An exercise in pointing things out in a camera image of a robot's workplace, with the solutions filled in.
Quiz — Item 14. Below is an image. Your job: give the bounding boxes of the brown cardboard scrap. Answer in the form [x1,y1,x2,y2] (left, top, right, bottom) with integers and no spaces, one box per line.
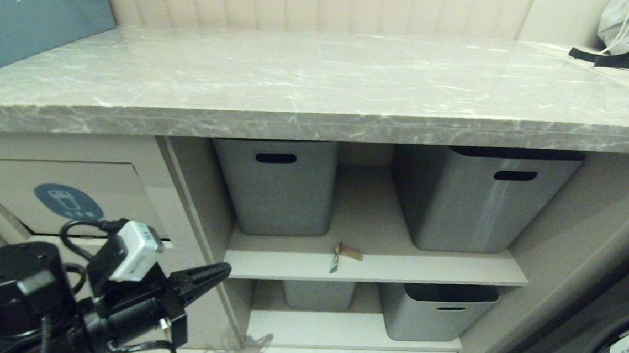
[330,241,364,276]

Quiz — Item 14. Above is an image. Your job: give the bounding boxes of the small gray storage bin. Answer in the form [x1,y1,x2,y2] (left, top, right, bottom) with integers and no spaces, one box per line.
[282,277,356,313]

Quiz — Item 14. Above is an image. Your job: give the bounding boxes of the beige shelf board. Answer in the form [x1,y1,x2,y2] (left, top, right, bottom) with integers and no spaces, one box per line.
[244,276,466,353]
[220,157,535,300]

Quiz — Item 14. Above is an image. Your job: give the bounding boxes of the beige trash flap door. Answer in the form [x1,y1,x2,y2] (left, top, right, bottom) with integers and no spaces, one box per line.
[0,155,176,243]

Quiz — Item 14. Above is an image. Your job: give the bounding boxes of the open gray storage bin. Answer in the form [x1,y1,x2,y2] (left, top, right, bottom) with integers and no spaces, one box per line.
[374,279,500,347]

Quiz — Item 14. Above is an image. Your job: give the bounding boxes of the large gray storage bin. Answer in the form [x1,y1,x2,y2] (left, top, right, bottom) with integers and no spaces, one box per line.
[387,141,586,261]

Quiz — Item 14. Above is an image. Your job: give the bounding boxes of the teal box with horse logo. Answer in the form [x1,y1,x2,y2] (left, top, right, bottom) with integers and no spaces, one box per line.
[0,0,119,90]

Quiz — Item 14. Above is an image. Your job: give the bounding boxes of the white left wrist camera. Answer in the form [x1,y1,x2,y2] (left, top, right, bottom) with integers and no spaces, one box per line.
[87,218,167,299]

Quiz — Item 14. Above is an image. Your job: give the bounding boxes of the gray storage bin with handle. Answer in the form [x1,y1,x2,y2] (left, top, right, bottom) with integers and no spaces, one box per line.
[207,134,341,240]

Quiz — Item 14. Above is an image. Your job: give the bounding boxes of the beige cabinet frame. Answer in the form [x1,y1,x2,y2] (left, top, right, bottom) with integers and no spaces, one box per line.
[0,110,629,353]

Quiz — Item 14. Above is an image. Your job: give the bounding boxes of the black strap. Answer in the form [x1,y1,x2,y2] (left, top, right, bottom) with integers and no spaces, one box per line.
[567,28,629,72]

